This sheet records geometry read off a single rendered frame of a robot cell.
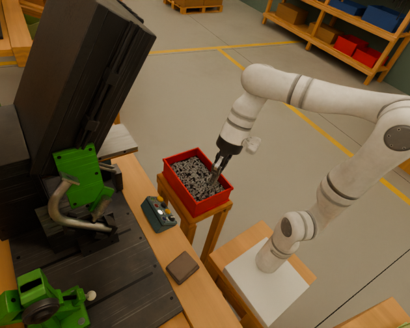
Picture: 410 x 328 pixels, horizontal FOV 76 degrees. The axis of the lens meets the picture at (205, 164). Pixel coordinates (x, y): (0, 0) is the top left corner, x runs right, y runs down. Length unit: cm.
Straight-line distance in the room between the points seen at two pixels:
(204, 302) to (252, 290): 19
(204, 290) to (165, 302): 14
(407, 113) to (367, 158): 11
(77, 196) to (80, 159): 13
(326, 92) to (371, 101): 9
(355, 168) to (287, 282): 60
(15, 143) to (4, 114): 16
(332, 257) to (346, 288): 24
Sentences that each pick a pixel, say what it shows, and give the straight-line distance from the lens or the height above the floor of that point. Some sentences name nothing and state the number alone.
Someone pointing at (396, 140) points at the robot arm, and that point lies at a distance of 60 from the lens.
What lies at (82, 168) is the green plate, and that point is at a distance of 90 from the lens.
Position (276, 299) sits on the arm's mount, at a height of 89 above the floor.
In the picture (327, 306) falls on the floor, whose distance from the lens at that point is 225.
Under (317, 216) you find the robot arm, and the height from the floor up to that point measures 124.
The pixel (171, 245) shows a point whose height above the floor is 90.
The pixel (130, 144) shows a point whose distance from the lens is 107.
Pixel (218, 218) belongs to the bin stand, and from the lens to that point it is 142.
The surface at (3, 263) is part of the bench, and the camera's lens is 117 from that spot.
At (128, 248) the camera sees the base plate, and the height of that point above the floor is 90.
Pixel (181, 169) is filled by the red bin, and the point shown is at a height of 87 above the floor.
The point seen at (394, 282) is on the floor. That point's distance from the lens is 268.
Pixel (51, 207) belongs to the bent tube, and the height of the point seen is 113.
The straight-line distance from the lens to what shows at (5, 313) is 79.
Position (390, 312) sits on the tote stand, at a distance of 144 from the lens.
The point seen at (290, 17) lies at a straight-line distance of 679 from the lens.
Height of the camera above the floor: 184
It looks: 44 degrees down
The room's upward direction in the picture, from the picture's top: 13 degrees clockwise
